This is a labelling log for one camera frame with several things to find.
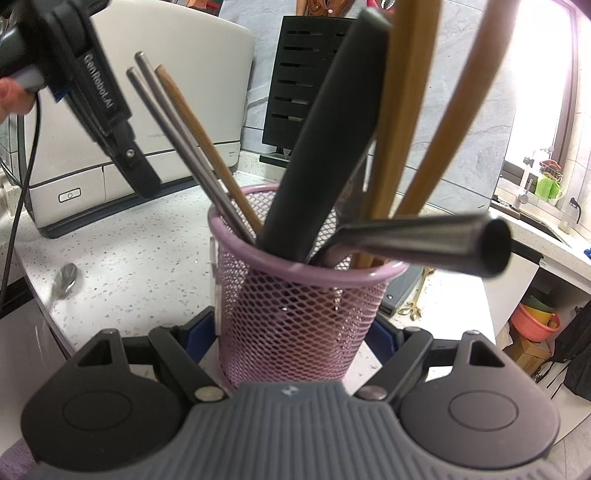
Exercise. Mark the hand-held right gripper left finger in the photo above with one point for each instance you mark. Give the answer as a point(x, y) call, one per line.
point(201, 333)

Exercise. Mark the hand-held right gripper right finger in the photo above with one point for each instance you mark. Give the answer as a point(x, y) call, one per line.
point(383, 333)

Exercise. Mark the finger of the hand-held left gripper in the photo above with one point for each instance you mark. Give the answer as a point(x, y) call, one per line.
point(138, 166)

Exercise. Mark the wooden butter knife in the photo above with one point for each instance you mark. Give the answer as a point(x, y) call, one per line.
point(187, 110)

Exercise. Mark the pink mesh utensil holder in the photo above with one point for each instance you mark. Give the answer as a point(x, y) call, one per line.
point(286, 323)

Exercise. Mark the bent metal straw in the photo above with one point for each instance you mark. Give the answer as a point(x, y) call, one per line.
point(438, 240)

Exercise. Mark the silver metal spoon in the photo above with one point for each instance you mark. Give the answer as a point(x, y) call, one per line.
point(65, 277)

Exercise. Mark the wooden chopstick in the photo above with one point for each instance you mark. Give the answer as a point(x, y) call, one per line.
point(461, 101)
point(406, 92)

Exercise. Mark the person's left hand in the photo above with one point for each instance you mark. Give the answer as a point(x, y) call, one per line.
point(11, 99)

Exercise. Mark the white countertop appliance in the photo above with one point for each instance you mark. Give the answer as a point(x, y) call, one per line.
point(194, 46)

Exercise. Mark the cardboard box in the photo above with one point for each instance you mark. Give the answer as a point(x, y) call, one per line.
point(526, 355)

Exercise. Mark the pink plastic basin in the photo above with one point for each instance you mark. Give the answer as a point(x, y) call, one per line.
point(531, 325)

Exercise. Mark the white sink cabinet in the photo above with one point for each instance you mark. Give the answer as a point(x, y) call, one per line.
point(521, 277)

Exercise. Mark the green plastic basin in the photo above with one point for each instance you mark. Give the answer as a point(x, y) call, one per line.
point(535, 302)

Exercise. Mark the black knife block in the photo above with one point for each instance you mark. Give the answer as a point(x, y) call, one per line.
point(295, 92)

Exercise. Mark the wooden cutting board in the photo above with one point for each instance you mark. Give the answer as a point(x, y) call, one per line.
point(505, 208)

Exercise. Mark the black bag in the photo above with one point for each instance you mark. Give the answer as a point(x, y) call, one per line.
point(575, 350)

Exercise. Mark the metal faucet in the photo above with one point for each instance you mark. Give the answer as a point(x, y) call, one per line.
point(526, 184)

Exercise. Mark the green cup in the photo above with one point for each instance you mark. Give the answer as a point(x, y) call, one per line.
point(547, 189)

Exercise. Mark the window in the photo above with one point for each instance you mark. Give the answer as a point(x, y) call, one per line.
point(540, 69)

